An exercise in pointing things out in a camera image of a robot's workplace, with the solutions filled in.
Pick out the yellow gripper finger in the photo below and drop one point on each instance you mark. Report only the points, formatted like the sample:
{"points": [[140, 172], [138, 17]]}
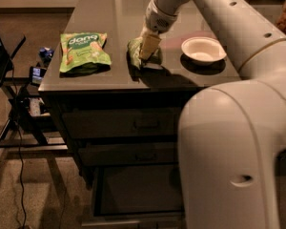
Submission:
{"points": [[143, 33], [149, 46]]}

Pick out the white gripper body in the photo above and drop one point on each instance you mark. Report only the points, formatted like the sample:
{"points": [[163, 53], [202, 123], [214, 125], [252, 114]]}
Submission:
{"points": [[157, 20]]}

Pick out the green Kettle jalapeno chip bag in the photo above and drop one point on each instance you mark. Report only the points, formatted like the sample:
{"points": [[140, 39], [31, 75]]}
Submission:
{"points": [[134, 49]]}

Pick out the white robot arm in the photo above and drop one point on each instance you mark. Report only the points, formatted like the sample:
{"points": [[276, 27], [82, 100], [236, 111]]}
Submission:
{"points": [[230, 134]]}

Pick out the green Dang chip bag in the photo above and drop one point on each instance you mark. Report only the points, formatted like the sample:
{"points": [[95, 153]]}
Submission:
{"points": [[82, 52]]}

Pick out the top left drawer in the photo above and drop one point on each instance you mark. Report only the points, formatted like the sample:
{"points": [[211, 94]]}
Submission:
{"points": [[121, 122]]}

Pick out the middle left drawer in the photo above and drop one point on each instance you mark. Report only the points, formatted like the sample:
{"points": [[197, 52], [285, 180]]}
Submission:
{"points": [[127, 154]]}

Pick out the open bottom drawer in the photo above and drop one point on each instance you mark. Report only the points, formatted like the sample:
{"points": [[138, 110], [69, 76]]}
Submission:
{"points": [[136, 197]]}

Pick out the white paper bowl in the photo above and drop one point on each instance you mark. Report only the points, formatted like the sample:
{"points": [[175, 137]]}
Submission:
{"points": [[203, 50]]}

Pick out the dark counter cabinet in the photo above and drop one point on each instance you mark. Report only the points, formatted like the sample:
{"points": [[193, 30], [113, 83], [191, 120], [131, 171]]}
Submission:
{"points": [[121, 85]]}

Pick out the blue small object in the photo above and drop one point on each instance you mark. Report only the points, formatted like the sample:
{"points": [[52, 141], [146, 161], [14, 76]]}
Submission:
{"points": [[46, 54]]}

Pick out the small device with screen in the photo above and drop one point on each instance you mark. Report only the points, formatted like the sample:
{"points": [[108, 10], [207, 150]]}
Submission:
{"points": [[36, 75]]}

